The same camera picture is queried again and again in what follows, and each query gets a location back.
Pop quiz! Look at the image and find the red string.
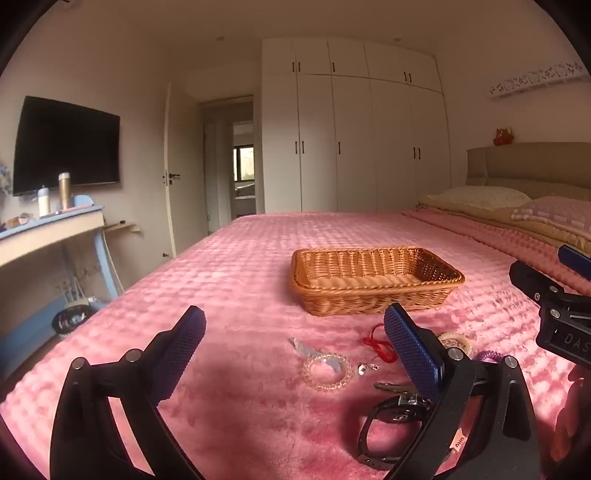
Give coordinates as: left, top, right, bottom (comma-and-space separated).
362, 323, 398, 365

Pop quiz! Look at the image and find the brown wicker basket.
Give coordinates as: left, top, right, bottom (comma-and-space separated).
290, 247, 466, 317

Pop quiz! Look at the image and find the dark round floor appliance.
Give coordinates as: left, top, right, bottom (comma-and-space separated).
53, 300, 99, 335

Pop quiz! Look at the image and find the beige padded headboard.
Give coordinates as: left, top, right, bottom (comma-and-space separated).
466, 142, 591, 201

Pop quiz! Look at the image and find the white patterned wall shelf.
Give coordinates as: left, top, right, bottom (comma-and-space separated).
489, 60, 591, 99

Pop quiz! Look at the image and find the silver hair clip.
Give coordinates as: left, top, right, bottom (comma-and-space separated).
290, 338, 342, 370

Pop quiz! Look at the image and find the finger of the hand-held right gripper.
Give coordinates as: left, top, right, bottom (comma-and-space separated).
558, 244, 591, 269
509, 261, 580, 308

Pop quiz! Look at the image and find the person's right hand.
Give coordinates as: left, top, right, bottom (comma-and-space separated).
554, 362, 591, 480

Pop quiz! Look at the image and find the beige bead bracelet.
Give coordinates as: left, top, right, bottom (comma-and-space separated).
438, 332, 472, 357

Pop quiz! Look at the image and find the pink plush blanket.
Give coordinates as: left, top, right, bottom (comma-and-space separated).
0, 205, 591, 480

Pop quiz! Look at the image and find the black wall television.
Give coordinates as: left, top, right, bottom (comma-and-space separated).
12, 95, 122, 197

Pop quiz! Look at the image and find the clear bead bracelet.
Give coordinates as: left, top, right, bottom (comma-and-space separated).
302, 353, 354, 393

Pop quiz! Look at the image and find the blue and cream desk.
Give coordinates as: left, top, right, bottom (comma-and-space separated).
0, 205, 123, 333

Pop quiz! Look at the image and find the white door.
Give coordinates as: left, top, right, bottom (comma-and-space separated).
164, 82, 208, 258

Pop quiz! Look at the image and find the beige quilt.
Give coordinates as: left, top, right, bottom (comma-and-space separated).
418, 198, 591, 256

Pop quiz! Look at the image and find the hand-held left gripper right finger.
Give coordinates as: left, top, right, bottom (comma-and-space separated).
383, 302, 539, 480

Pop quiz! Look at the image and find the white wardrobe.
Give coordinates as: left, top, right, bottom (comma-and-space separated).
261, 38, 451, 214

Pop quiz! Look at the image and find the pink pillow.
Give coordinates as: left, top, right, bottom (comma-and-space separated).
512, 196, 591, 232

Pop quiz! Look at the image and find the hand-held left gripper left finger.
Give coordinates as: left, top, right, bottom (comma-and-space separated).
50, 305, 207, 480

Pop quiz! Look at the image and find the cream pillow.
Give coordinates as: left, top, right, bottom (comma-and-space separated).
425, 186, 532, 210

